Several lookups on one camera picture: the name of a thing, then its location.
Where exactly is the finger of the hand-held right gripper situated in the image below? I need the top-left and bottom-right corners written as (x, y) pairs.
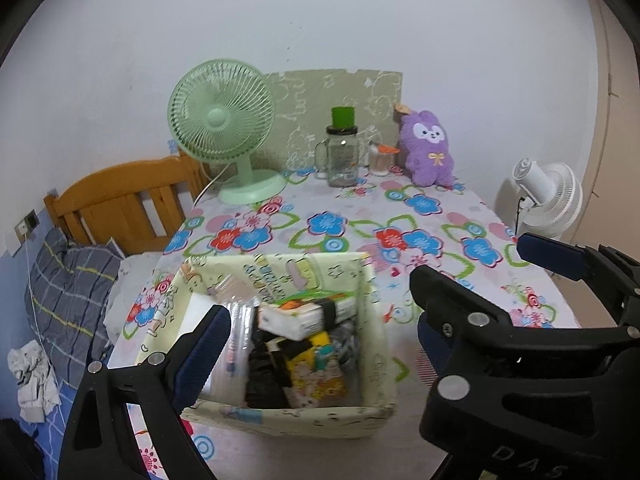
top-left (516, 232), bottom-right (640, 330)
top-left (409, 264), bottom-right (640, 376)

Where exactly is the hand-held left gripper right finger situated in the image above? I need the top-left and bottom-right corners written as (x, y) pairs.
top-left (418, 316), bottom-right (452, 377)

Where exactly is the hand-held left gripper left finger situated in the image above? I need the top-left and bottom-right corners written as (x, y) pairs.
top-left (57, 304), bottom-right (232, 480)

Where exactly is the large white soft packet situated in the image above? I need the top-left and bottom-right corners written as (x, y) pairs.
top-left (182, 291), bottom-right (223, 401)

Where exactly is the yellow cartoon fabric storage box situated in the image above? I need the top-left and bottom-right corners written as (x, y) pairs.
top-left (137, 251), bottom-right (398, 440)

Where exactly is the black plastic bag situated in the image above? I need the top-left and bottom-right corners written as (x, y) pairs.
top-left (245, 327), bottom-right (291, 409)

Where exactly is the grey knit pouch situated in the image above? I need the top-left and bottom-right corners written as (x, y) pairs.
top-left (327, 320), bottom-right (361, 366)

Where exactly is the white tissue pack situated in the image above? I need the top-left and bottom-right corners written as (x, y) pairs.
top-left (257, 287), bottom-right (361, 340)

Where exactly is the yellow cartoon sticker packet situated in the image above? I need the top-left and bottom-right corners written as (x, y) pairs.
top-left (267, 332), bottom-right (348, 408)

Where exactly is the white floor fan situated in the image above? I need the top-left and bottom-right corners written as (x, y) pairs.
top-left (495, 157), bottom-right (583, 241)

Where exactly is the white blanket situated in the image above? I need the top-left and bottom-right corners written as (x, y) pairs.
top-left (102, 252), bottom-right (166, 346)

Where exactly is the beige door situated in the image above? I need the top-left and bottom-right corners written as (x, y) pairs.
top-left (570, 0), bottom-right (640, 261)

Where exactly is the grey plaid pillow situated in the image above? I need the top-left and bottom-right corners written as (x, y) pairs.
top-left (25, 227), bottom-right (126, 386)

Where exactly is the purple plush bunny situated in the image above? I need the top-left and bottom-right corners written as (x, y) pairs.
top-left (393, 104), bottom-right (456, 187)

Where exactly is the blue checked bedsheet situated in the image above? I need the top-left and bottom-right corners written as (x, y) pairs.
top-left (0, 360), bottom-right (151, 480)

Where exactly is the crumpled white cloth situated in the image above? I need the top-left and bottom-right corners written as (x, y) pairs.
top-left (7, 340), bottom-right (61, 423)

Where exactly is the wooden bed headboard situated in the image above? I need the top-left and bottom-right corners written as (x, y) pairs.
top-left (42, 152), bottom-right (211, 256)

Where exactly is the cotton swab jar orange lid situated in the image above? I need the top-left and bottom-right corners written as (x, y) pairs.
top-left (368, 143), bottom-right (401, 175)

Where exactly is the glass jar mug green lid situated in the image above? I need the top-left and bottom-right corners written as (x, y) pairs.
top-left (314, 106), bottom-right (365, 188)

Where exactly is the green desk fan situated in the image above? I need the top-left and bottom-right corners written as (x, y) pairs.
top-left (167, 58), bottom-right (287, 206)

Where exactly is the green patterned board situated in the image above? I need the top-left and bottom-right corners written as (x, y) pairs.
top-left (264, 69), bottom-right (403, 173)

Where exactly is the green fan white cable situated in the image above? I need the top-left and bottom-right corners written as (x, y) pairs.
top-left (194, 164), bottom-right (227, 207)

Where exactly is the thin white charging cable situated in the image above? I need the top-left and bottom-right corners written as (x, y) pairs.
top-left (22, 235), bottom-right (56, 396)

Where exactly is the wall socket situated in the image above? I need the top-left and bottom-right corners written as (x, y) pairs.
top-left (14, 208), bottom-right (41, 241)

